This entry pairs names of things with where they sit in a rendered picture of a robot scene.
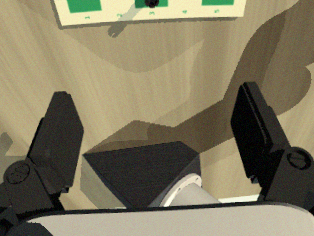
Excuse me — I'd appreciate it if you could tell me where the green and cream chessboard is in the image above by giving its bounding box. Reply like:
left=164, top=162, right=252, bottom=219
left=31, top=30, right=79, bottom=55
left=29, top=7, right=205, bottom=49
left=54, top=0, right=246, bottom=26

